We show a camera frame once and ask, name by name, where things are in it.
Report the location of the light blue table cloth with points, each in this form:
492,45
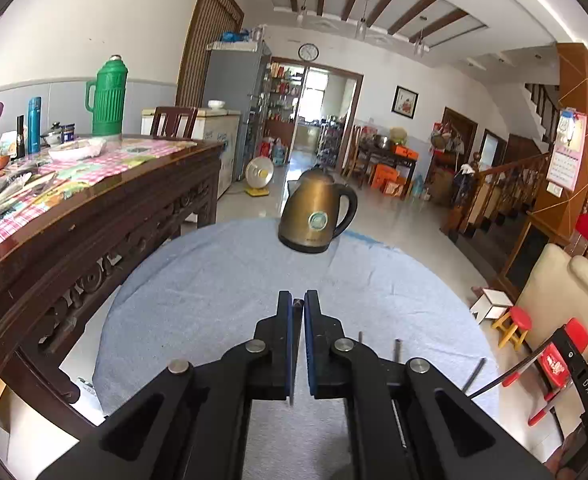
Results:
199,285

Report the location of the red plastic stool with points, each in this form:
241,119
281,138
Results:
556,365

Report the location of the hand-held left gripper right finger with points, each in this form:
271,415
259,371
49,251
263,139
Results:
308,350

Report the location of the grey plastic bag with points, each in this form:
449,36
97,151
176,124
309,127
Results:
9,195

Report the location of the pink checkered tablecloth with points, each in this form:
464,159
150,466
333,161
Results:
114,162

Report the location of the bronze electric kettle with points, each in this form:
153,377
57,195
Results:
309,210

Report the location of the round electric heater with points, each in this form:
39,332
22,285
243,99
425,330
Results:
260,172

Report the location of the brown slatted door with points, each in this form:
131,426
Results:
209,40

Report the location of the large orange carton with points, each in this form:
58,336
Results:
386,177

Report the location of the clear water jug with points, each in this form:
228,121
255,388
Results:
417,187

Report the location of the small dark jar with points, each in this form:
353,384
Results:
68,134

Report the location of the green thermos jug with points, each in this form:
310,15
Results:
108,100

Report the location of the white chest freezer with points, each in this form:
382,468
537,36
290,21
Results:
219,145

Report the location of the round wall clock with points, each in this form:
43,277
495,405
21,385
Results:
308,52

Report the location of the grey refrigerator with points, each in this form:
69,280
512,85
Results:
229,80

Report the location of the wall calendar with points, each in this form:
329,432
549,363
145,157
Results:
566,155

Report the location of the framed wall picture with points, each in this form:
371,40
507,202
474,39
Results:
404,102

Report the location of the white bowl with plastic wrap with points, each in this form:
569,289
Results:
76,151

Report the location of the dark wooden chair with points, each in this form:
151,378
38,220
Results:
174,122

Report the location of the dark wooden side table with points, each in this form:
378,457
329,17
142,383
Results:
384,155

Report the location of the small white bowl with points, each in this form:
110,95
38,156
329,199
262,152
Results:
216,104

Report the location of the blue plastic bag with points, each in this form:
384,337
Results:
235,37

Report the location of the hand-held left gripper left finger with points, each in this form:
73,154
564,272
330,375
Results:
288,350

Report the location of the small lidded pot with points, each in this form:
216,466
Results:
52,136

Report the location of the carved dark wooden table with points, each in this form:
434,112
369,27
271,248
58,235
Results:
74,240

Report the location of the yellow stool with red seat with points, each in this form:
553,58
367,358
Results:
520,317

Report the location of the cream padded chair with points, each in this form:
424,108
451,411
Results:
564,285

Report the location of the metal basin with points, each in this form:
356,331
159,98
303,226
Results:
381,142

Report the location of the shelf with bottles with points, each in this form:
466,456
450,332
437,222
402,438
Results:
284,90

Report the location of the flat orange box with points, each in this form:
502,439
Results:
405,151

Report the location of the wooden stair railing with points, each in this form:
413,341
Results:
499,185

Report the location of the blue water bottle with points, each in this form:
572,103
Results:
34,125

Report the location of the pendant ceiling lamp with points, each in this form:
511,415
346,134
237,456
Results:
362,27
419,45
301,15

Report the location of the dark glass bottle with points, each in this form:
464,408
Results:
20,137

